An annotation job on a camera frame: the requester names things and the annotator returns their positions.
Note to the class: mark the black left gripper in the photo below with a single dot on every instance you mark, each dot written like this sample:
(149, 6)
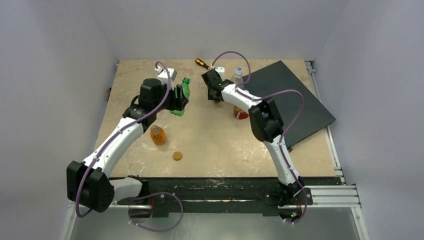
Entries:
(177, 103)

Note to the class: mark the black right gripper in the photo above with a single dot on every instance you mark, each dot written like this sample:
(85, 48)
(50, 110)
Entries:
(213, 87)

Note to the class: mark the green plastic bottle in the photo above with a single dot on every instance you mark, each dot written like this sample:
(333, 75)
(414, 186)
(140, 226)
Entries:
(182, 94)

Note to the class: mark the clear plastic bottle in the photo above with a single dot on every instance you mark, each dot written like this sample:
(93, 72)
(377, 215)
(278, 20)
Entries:
(237, 79)

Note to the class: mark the blue-white Pocari Sweat cap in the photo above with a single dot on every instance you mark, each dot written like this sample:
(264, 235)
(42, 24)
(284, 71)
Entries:
(239, 71)

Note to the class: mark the tea bottle with yellow-red label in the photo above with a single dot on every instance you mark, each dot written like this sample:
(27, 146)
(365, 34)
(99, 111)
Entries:
(239, 113)

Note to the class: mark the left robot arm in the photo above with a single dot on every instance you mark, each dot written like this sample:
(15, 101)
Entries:
(88, 182)

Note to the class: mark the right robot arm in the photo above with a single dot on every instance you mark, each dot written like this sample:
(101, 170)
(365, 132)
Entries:
(266, 125)

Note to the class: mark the orange juice bottle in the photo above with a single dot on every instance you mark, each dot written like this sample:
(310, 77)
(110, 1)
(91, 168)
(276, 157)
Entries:
(157, 135)

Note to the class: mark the orange bottle cap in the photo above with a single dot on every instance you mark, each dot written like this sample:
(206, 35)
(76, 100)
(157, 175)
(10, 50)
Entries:
(177, 155)

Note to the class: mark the yellow-black screwdriver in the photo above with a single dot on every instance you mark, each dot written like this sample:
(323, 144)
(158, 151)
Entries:
(202, 64)

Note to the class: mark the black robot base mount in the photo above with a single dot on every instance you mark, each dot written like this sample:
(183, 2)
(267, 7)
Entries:
(216, 195)

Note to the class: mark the aluminium frame rail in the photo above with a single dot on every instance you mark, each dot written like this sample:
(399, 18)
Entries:
(335, 196)

